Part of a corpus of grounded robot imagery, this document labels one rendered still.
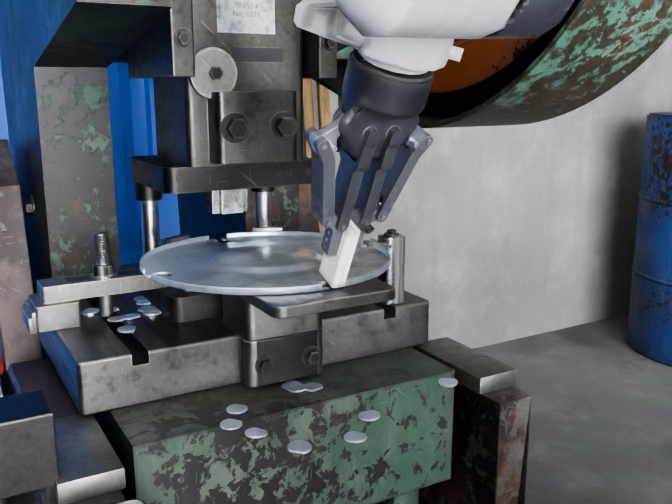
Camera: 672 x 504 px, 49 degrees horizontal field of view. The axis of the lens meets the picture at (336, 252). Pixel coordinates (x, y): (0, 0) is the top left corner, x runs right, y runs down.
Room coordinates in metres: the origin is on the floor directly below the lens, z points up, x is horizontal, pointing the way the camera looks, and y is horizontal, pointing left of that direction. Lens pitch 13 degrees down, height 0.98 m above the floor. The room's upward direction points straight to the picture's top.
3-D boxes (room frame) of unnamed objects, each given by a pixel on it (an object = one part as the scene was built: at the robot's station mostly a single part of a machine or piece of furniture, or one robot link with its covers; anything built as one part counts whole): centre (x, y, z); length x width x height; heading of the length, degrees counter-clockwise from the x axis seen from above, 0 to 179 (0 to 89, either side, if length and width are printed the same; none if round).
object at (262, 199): (1.05, 0.10, 0.81); 0.02 x 0.02 x 0.14
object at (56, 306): (0.87, 0.29, 0.76); 0.17 x 0.06 x 0.10; 120
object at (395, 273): (0.93, -0.07, 0.75); 0.03 x 0.03 x 0.10; 30
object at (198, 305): (0.96, 0.15, 0.72); 0.20 x 0.16 x 0.03; 120
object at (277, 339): (0.80, 0.06, 0.72); 0.25 x 0.14 x 0.14; 30
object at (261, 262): (0.84, 0.08, 0.78); 0.29 x 0.29 x 0.01
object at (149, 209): (0.96, 0.25, 0.81); 0.02 x 0.02 x 0.14
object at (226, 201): (0.94, 0.14, 0.84); 0.05 x 0.03 x 0.04; 120
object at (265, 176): (0.96, 0.15, 0.86); 0.20 x 0.16 x 0.05; 120
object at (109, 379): (0.95, 0.14, 0.68); 0.45 x 0.30 x 0.06; 120
